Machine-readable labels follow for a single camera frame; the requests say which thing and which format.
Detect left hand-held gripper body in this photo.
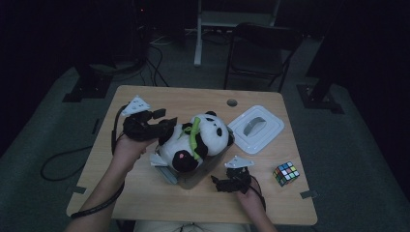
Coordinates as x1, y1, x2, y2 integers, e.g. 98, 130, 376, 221
120, 95, 162, 142

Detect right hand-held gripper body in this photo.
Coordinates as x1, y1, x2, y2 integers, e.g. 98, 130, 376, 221
224, 155, 255, 194

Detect clear plastic storage box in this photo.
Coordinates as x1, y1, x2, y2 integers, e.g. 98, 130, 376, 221
154, 127, 236, 190

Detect panda plush toy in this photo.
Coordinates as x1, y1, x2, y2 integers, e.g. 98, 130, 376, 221
149, 110, 235, 174

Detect colourful puzzle cube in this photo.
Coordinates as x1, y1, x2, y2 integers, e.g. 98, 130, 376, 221
273, 160, 301, 188

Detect white box lid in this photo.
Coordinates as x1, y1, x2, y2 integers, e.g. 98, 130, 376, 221
226, 104, 286, 156

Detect person's right hand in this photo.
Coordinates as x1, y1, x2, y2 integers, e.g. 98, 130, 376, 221
234, 188, 266, 215

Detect person's left hand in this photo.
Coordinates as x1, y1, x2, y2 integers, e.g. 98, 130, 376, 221
110, 132, 158, 174

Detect black stand with flat base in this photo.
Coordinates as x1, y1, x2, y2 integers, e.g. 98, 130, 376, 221
296, 0, 345, 115
62, 62, 114, 103

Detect dark equipment rack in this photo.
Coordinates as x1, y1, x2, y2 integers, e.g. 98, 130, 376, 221
129, 0, 153, 66

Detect black folding chair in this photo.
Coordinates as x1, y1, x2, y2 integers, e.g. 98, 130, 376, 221
223, 22, 306, 94

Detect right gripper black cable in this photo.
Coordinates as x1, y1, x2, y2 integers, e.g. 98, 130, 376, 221
249, 175, 268, 213

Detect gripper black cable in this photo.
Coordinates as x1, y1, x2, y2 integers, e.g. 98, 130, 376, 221
249, 175, 268, 213
70, 104, 130, 220

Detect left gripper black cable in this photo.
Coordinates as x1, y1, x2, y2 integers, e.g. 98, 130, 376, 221
70, 104, 130, 220

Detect black background floor cables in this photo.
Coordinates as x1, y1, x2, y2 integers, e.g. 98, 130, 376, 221
144, 44, 170, 88

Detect white metal frame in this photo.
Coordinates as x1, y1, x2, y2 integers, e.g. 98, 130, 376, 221
193, 0, 281, 68

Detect black floor cable loop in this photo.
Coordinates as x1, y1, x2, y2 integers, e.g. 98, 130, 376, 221
40, 145, 95, 182

